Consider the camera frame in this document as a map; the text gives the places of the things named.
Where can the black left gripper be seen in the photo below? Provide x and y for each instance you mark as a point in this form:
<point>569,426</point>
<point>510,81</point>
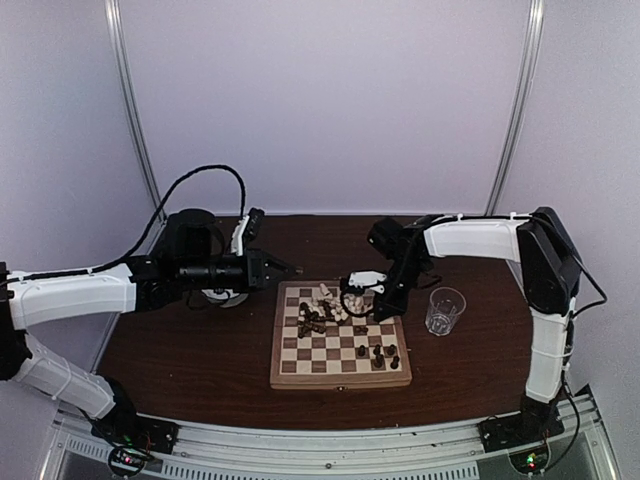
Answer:
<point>255,269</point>

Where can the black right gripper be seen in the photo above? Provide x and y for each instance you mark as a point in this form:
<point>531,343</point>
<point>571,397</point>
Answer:
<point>392,308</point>

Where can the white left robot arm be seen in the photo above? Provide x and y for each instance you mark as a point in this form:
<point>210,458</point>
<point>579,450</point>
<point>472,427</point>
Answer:
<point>189,254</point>

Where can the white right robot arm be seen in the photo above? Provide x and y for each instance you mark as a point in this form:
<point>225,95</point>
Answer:
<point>538,242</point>

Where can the white chess king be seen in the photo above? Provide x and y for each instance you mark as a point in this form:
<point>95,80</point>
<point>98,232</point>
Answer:
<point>325,291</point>

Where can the wooden chess board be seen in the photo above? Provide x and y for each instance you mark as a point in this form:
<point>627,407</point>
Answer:
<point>315,346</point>

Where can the white round bowl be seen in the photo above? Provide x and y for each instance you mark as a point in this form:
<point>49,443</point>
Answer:
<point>224,298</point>

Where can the clear plastic cup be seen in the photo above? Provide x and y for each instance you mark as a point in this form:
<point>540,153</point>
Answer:
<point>446,305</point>

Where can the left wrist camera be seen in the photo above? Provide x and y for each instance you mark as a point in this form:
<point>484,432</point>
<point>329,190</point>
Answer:
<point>246,230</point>

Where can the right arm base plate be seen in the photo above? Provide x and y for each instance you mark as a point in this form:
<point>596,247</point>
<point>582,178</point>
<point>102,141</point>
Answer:
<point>515,430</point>

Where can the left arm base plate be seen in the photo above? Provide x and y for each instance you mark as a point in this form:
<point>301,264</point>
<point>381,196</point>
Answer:
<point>146,434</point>

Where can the aluminium frame post left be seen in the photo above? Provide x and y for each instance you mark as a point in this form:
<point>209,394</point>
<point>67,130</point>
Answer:
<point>116,32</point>

